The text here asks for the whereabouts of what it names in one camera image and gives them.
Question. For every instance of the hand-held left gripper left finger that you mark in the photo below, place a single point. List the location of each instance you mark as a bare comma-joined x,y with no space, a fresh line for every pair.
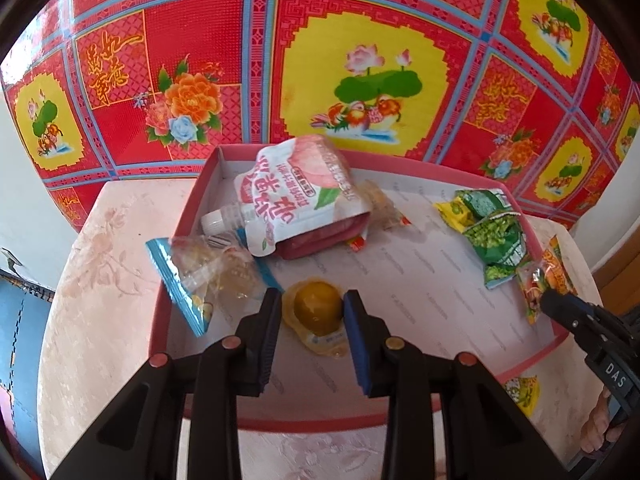
267,340

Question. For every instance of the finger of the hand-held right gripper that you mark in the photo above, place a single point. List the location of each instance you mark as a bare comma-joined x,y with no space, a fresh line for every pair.
565,312

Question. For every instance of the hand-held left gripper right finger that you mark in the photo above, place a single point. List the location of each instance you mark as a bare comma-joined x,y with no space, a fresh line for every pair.
357,345

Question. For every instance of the orange yellow striped snack packet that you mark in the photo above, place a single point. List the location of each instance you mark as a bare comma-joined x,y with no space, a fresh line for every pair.
550,270

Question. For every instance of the yellow fruit jelly cup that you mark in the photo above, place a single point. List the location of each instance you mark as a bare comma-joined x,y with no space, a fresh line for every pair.
316,305

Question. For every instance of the pink cardboard box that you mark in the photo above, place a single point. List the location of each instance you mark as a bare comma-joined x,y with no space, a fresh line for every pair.
425,285

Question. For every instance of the blue-edged clear jelly packet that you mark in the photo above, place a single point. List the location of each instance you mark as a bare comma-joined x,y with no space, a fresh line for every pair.
200,280

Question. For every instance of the large green pea packet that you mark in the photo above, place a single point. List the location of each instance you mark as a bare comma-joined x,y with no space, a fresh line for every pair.
497,247

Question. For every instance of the small green pea packet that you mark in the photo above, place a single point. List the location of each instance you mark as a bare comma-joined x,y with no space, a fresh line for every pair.
482,201

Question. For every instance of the pink white spout pouch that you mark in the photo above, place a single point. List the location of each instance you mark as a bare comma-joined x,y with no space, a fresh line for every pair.
295,190

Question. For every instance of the person's right hand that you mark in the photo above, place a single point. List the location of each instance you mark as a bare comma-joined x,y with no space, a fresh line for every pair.
597,425

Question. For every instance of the pale green yellow snack packet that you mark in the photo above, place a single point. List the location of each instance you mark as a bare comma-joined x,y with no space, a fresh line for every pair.
524,394

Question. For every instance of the small silver red candy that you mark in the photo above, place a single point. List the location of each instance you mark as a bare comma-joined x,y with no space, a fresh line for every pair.
357,244

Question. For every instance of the clear tan candy wrapper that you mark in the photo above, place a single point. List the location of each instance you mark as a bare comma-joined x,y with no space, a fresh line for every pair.
382,205

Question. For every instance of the blue panel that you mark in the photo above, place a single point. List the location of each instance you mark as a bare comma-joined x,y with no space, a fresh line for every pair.
25,340

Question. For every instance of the red floral printed wall cloth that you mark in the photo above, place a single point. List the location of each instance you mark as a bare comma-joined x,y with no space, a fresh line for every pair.
310,60

